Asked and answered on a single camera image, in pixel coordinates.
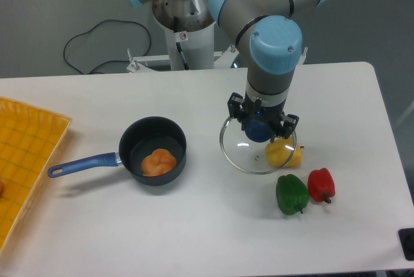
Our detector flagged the yellow plastic basket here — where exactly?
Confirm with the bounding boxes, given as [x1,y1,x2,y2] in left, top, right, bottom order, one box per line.
[1,96,72,249]

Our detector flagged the red bell pepper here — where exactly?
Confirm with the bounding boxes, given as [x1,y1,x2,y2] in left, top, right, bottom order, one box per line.
[307,168,336,203]

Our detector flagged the green bell pepper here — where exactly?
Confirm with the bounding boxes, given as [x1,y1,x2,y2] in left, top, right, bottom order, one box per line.
[276,174,309,216]

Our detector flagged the yellow bell pepper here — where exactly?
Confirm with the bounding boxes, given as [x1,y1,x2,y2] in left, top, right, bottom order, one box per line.
[265,137,303,168]

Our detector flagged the orange bread roll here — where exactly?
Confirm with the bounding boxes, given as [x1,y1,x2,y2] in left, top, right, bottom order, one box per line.
[141,149,177,177]

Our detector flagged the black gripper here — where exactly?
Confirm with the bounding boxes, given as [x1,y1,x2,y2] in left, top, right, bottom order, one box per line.
[227,93,300,142]

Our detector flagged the black object table corner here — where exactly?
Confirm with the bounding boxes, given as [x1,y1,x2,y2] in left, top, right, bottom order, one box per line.
[398,228,414,261]

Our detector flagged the black cable on floor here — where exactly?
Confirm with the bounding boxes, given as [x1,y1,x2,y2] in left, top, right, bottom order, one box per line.
[63,19,152,75]

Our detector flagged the glass pot lid blue knob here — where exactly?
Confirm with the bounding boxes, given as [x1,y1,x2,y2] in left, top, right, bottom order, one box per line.
[219,117,298,175]

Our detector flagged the dark pot blue handle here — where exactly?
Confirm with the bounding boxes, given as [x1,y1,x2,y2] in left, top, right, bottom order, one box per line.
[47,116,187,186]

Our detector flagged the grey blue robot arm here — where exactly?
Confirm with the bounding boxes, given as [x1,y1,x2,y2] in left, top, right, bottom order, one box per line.
[128,0,327,142]

